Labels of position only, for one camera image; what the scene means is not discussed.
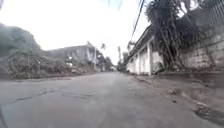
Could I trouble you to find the overhead wires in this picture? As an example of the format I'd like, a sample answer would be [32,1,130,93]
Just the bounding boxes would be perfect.
[107,0,148,41]

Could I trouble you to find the grey concrete road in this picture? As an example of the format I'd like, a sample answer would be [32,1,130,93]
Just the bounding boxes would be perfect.
[0,71,224,128]

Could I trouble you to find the grey building with pitched roof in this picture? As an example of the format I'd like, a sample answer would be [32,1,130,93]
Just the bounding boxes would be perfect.
[46,41,105,72]

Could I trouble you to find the white low building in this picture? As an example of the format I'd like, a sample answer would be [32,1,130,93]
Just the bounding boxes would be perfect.
[125,25,164,76]

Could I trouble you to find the vine-covered tree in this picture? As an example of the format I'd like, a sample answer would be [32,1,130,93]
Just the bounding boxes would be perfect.
[145,0,201,72]

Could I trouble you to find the overgrown bushy embankment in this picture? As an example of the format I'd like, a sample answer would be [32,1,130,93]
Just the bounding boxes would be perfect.
[0,23,95,80]

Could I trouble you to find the dirt roadside verge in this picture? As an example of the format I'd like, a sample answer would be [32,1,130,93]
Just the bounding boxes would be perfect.
[133,71,224,126]

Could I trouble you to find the utility pole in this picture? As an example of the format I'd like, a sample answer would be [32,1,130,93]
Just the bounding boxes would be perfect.
[93,46,98,71]

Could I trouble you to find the grey stone block wall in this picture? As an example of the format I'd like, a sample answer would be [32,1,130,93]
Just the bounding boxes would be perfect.
[178,1,224,73]

